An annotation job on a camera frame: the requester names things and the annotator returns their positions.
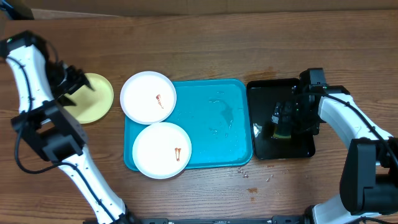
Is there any black rectangular water tray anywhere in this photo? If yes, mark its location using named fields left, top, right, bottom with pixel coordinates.
left=246, top=78, right=315, bottom=160

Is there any green rimmed plate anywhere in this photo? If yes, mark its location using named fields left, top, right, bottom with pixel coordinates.
left=64, top=73, right=114, bottom=124

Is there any green yellow sponge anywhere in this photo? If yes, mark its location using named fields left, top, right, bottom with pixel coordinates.
left=272, top=122, right=292, bottom=139

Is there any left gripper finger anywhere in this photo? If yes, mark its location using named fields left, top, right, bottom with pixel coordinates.
left=81, top=76, right=95, bottom=91
left=57, top=95, right=76, bottom=106

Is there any white plate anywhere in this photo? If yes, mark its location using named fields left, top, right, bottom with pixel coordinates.
left=132, top=122, right=192, bottom=179
left=120, top=71, right=177, bottom=124

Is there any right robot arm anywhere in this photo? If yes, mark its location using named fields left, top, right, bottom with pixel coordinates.
left=271, top=68, right=397, bottom=223

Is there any dark object top left corner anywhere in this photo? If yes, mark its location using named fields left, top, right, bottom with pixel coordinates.
left=1, top=0, right=34, bottom=20

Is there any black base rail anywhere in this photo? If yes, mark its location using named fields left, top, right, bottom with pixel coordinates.
left=83, top=214, right=312, bottom=224

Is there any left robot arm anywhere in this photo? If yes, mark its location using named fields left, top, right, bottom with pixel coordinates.
left=1, top=30, right=134, bottom=223

